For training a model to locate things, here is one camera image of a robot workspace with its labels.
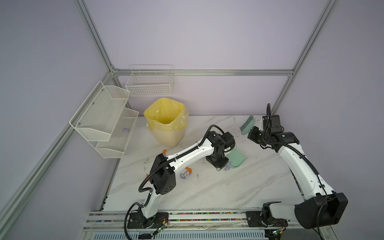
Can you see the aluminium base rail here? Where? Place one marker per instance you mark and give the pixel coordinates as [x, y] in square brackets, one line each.
[187, 225]

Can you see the purple white orange scrap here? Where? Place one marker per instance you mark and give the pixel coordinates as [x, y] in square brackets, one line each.
[187, 172]

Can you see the white mesh two-tier shelf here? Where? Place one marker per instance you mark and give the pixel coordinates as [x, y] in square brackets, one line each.
[101, 119]

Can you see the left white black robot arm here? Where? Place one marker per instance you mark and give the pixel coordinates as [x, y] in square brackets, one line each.
[162, 178]

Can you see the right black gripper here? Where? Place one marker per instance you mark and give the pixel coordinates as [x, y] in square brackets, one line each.
[251, 134]

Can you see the bin with yellow bag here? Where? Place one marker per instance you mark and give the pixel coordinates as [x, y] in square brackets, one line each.
[167, 119]

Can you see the green hand brush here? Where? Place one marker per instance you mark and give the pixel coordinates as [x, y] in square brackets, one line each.
[248, 125]

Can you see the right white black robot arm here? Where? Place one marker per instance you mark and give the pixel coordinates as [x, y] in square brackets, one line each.
[322, 205]

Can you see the green plastic dustpan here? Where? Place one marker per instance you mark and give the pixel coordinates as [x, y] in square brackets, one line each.
[235, 157]

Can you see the white wire basket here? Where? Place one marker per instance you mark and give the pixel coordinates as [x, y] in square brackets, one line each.
[151, 81]

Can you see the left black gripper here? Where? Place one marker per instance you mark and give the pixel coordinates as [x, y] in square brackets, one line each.
[220, 165]

